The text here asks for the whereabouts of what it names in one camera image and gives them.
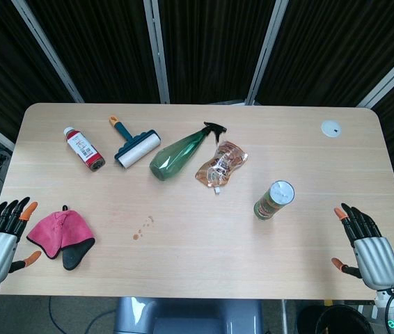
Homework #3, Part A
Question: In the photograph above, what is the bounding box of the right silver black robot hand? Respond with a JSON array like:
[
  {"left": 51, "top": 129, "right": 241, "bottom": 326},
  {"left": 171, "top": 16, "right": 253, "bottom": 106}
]
[{"left": 331, "top": 202, "right": 394, "bottom": 291}]

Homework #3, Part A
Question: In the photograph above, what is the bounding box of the pink and grey cloth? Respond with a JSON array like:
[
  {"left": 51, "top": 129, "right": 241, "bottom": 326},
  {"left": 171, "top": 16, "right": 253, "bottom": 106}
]
[{"left": 26, "top": 205, "right": 96, "bottom": 271}]

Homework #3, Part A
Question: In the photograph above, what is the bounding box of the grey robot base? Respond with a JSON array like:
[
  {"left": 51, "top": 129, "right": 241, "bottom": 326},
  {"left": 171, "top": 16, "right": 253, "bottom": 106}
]
[{"left": 113, "top": 297, "right": 264, "bottom": 334}]

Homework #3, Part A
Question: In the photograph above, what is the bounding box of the black waste bin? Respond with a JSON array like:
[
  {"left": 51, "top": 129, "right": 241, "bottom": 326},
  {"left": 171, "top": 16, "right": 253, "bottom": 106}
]
[{"left": 296, "top": 303, "right": 375, "bottom": 334}]

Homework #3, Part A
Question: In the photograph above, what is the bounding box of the green Pringles can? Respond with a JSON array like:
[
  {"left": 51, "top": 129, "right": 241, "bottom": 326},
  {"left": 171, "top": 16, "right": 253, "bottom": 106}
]
[{"left": 253, "top": 180, "right": 295, "bottom": 221}]

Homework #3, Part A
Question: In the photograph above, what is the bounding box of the red white drink bottle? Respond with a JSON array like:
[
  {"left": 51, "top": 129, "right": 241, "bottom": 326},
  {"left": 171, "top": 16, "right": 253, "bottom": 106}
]
[{"left": 63, "top": 126, "right": 106, "bottom": 173}]

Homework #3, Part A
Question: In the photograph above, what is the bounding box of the orange spouted refill pouch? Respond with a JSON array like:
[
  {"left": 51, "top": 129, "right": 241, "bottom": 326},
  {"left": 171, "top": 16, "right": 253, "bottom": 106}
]
[{"left": 194, "top": 140, "right": 249, "bottom": 195}]

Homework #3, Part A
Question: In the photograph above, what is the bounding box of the green plastic spray bottle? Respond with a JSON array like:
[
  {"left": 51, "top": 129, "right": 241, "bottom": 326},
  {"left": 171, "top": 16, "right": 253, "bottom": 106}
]
[{"left": 148, "top": 121, "right": 228, "bottom": 182}]

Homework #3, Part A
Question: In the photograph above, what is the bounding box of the dark folding screen partition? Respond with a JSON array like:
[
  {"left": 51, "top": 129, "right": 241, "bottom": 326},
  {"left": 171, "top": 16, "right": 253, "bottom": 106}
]
[{"left": 0, "top": 0, "right": 394, "bottom": 213}]

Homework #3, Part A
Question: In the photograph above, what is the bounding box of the white round cable grommet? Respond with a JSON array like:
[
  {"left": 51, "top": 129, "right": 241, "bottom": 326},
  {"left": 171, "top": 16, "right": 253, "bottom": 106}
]
[{"left": 320, "top": 120, "right": 342, "bottom": 138}]

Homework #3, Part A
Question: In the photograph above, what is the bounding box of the blue handled lint roller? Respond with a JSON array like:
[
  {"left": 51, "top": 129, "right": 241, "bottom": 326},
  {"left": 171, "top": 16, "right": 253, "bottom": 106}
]
[{"left": 109, "top": 115, "right": 161, "bottom": 170}]

